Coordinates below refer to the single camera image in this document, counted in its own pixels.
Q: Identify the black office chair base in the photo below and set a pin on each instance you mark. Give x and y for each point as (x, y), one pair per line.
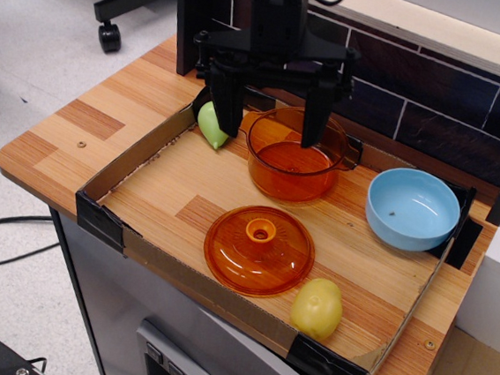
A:
(130, 3)

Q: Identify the orange transparent pot lid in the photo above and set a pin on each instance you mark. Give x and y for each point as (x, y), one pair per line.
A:
(259, 251)

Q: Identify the yellow plastic potato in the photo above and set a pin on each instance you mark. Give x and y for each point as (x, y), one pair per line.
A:
(317, 309)

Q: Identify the grey toy oven front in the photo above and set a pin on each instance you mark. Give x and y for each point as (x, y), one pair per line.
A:
(208, 346)

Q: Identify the orange transparent pot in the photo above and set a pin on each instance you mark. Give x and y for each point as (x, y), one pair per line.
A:
(283, 169)

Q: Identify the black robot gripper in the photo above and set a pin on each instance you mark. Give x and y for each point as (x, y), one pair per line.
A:
(277, 50)

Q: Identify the light blue bowl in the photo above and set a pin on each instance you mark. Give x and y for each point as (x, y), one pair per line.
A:
(411, 210)

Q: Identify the cardboard fence with black tape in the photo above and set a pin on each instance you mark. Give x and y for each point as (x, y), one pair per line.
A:
(155, 202)

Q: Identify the green plastic pear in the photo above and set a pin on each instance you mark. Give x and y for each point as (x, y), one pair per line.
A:
(209, 126)

